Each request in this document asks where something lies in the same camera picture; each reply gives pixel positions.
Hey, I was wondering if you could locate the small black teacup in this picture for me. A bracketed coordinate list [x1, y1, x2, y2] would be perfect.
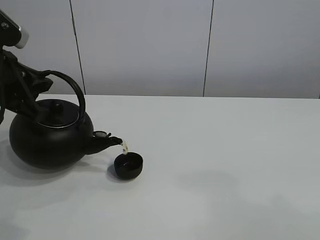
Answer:
[113, 152, 144, 180]

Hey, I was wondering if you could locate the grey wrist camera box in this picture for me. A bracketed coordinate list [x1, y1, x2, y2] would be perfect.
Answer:
[0, 10, 29, 49]

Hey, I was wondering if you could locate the black round teapot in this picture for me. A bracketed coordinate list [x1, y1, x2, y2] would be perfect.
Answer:
[9, 70, 124, 170]

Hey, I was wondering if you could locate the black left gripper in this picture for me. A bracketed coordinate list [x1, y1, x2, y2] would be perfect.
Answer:
[0, 42, 53, 124]

